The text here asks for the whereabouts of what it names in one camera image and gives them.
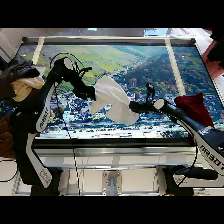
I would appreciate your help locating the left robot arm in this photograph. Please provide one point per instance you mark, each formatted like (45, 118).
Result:
(20, 140)

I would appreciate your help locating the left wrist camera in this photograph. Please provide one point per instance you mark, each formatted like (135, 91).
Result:
(84, 71)

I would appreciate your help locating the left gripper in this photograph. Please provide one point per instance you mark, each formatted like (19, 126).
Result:
(87, 92)

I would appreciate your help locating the dark brown garment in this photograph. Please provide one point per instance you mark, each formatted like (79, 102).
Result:
(6, 89)

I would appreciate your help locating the silver frame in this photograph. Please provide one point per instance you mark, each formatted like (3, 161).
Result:
(111, 151)

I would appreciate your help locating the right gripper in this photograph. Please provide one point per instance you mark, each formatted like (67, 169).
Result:
(138, 107)

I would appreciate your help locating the grey garment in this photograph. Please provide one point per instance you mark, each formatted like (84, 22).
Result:
(20, 68)

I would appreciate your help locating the white shirt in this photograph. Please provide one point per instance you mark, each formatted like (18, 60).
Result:
(113, 100)

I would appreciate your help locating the red garment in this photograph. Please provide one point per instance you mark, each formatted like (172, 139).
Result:
(195, 110)

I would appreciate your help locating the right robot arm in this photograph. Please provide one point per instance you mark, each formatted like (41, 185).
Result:
(187, 117)

